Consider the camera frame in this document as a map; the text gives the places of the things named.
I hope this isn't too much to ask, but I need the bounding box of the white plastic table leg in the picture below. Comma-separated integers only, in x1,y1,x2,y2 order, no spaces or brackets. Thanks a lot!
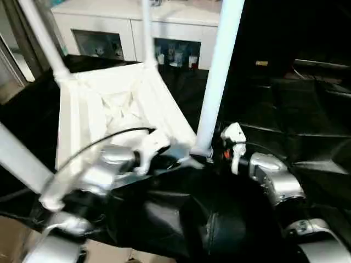
0,122,61,211
140,0,160,69
16,0,75,83
191,0,246,157

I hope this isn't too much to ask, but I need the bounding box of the white cabinet with glass doors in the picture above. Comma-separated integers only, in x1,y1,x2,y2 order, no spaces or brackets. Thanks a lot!
50,0,223,71

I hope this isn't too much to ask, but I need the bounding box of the grey curtain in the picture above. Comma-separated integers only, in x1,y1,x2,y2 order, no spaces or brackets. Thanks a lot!
0,0,66,83

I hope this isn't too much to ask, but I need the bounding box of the black plastic mat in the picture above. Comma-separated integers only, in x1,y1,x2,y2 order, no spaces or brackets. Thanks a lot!
0,54,351,263

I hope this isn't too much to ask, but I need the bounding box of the white plastic table top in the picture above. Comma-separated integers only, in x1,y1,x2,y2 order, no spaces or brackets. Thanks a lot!
39,61,205,213

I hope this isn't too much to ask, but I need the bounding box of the black cabinet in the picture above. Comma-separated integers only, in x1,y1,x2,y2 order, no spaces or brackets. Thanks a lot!
217,0,351,72

